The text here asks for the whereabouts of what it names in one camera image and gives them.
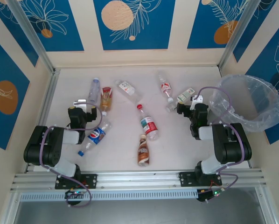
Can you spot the aluminium side rail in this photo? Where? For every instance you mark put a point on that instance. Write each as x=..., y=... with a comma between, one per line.
x=48, y=98

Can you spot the bin with clear plastic bag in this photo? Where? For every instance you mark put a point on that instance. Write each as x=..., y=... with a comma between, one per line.
x=253, y=105

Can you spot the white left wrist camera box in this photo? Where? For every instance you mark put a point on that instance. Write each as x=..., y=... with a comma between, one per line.
x=80, y=103

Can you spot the orange juice bottle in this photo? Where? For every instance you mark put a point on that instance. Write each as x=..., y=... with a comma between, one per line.
x=106, y=99

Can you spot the small bottle green white label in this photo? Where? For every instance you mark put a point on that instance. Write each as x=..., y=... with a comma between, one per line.
x=183, y=96

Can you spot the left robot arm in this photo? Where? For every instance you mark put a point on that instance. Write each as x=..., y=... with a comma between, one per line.
x=41, y=149

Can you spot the square clear bottle white label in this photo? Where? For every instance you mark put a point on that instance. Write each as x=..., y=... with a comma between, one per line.
x=127, y=89

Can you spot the red cap bottle teal label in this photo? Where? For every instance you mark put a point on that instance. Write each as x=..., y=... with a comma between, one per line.
x=148, y=124

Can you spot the Pepsi bottle blue cap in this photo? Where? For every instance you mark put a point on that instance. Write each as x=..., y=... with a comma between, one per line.
x=96, y=135

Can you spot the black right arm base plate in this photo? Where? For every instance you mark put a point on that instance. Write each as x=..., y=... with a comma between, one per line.
x=187, y=178

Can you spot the aluminium mounting rail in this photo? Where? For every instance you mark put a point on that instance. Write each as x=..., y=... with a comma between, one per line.
x=134, y=177

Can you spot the clear bottle red white label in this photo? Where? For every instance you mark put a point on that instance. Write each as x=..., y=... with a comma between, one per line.
x=165, y=87

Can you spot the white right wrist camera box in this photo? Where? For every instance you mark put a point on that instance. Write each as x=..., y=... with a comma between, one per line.
x=197, y=99

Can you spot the brown coffee drink bottle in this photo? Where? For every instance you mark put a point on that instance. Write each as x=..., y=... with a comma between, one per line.
x=143, y=151

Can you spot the clear bottle pale blue cap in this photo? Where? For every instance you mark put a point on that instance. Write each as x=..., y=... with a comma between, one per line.
x=94, y=91

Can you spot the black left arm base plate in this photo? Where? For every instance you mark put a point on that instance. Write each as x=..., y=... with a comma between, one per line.
x=90, y=180

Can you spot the aluminium frame post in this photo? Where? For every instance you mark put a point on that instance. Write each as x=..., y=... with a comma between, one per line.
x=30, y=32
x=237, y=32

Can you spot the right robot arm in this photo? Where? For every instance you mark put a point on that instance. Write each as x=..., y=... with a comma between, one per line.
x=232, y=144

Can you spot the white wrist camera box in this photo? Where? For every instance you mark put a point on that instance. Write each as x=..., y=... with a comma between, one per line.
x=80, y=103
x=197, y=99

